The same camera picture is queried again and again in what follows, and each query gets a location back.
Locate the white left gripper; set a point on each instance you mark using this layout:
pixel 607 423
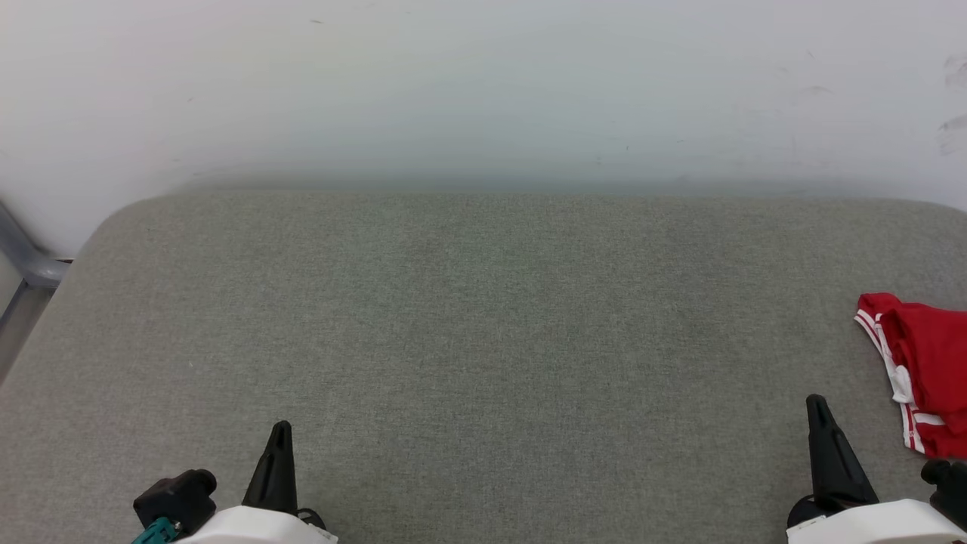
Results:
pixel 257 529

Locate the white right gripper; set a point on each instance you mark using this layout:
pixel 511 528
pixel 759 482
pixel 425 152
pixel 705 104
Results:
pixel 869 525

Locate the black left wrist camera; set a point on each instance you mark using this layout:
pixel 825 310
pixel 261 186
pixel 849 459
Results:
pixel 177 495

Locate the red and white t-shirt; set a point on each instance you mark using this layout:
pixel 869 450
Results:
pixel 937 355

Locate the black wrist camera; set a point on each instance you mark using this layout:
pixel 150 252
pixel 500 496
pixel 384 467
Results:
pixel 177 495
pixel 948 487

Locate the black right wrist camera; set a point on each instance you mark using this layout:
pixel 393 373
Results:
pixel 948 487

